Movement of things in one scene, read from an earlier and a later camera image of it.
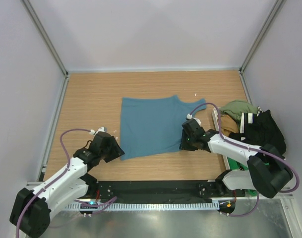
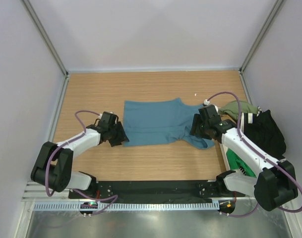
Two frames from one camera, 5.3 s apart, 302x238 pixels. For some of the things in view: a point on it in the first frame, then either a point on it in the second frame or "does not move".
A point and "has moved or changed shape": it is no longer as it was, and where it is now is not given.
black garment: [261, 129] does not move
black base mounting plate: [192, 189] does not move
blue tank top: [151, 126] has moved or changed shape
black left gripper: [116, 150] → [117, 141]
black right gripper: [183, 145] → [195, 129]
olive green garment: [236, 107] does not move
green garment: [235, 164] does not move
